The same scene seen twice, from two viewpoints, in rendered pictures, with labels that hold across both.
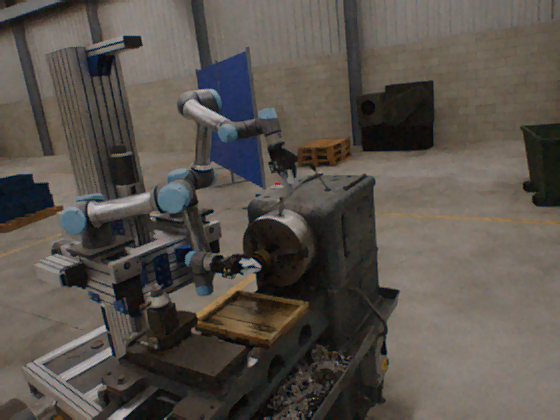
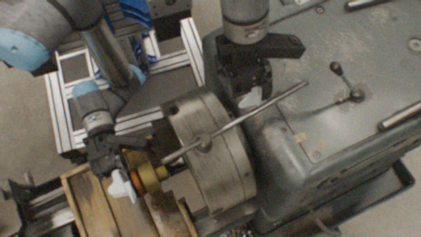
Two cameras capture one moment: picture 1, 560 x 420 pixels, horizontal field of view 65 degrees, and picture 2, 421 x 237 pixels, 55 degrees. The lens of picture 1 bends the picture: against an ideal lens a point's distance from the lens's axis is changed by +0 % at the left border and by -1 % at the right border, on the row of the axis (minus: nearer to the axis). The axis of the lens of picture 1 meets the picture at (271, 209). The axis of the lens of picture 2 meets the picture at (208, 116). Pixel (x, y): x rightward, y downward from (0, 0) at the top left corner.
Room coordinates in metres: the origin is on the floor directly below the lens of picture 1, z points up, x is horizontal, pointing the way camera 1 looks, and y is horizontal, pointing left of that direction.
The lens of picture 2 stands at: (1.56, -0.21, 2.07)
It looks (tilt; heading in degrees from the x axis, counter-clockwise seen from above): 67 degrees down; 34
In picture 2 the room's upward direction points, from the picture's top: 4 degrees counter-clockwise
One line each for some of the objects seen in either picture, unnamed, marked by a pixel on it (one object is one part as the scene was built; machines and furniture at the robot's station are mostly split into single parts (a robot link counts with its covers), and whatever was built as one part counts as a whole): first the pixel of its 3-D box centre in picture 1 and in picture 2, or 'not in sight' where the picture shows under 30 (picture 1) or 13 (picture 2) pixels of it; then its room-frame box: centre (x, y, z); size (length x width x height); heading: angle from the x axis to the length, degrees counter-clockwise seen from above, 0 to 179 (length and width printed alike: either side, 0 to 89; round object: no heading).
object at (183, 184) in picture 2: (287, 255); (190, 195); (1.71, -0.04, 1.09); 0.12 x 0.11 x 0.05; 56
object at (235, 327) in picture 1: (252, 315); (128, 208); (1.61, 0.13, 0.89); 0.36 x 0.30 x 0.04; 56
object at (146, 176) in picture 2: (259, 261); (149, 176); (1.70, 0.07, 1.08); 0.09 x 0.09 x 0.09; 56
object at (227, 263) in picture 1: (227, 265); (106, 153); (1.69, 0.21, 1.08); 0.12 x 0.09 x 0.08; 55
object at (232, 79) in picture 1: (225, 124); not in sight; (8.71, 0.70, 1.18); 4.12 x 0.80 x 2.35; 18
